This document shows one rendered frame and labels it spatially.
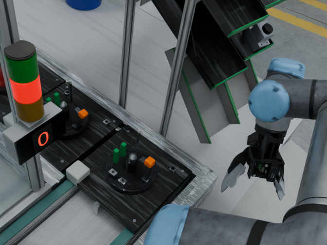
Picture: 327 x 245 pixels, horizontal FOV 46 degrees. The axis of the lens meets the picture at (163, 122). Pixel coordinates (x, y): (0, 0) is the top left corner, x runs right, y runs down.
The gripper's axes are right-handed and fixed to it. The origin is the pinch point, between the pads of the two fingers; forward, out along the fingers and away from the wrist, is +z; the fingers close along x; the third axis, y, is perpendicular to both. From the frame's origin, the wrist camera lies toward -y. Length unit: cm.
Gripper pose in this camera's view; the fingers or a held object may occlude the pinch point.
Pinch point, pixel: (250, 195)
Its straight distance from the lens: 102.1
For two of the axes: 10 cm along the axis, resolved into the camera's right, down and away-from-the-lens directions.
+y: -0.4, 3.9, -9.2
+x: 9.9, 1.4, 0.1
